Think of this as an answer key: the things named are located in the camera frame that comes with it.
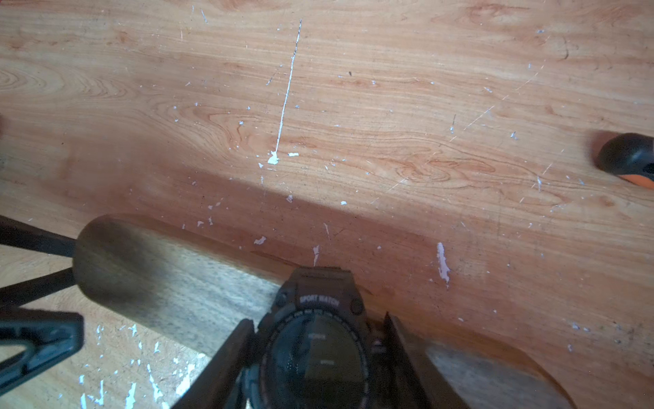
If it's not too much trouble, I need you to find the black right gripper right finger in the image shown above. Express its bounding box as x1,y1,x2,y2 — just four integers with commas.
384,313,455,408

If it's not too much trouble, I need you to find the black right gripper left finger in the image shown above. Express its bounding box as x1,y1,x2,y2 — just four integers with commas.
172,319,255,409

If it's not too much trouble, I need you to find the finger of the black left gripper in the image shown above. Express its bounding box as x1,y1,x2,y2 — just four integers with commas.
1,307,84,395
0,214,78,308

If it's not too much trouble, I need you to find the dark wooden watch stand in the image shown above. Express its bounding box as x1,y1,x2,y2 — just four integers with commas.
73,215,574,408

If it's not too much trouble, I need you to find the black digital sport watch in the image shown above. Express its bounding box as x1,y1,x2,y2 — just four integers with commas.
242,267,388,408

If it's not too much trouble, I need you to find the orange handled screwdriver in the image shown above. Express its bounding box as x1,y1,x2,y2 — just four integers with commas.
597,133,653,189

